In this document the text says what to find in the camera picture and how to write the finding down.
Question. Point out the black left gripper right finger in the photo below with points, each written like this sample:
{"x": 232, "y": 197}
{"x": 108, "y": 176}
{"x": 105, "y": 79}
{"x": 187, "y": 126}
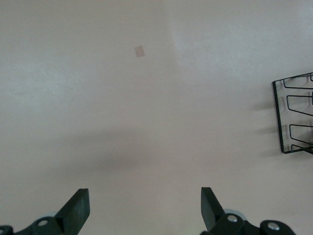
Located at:
{"x": 215, "y": 220}

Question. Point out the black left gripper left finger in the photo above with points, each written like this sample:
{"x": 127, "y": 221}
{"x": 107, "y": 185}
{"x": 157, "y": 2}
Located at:
{"x": 71, "y": 215}

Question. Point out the small brown tape patch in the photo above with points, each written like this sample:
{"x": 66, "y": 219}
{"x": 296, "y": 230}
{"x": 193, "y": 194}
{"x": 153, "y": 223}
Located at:
{"x": 139, "y": 51}

